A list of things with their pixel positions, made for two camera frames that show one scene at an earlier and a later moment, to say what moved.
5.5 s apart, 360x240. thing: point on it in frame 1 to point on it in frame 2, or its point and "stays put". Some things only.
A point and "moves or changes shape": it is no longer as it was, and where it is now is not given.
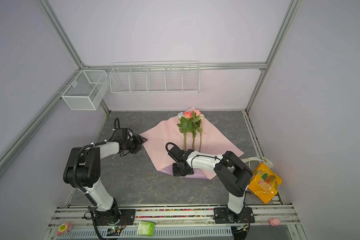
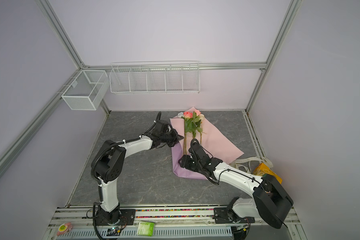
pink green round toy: x=64 y=228 stays put
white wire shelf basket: x=178 y=77 stays put
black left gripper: x=139 y=142 to x=176 y=138
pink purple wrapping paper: x=191 y=131 moves or changes shape
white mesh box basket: x=87 y=91 stays put
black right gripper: x=175 y=172 to x=185 y=161
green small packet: x=145 y=228 stays put
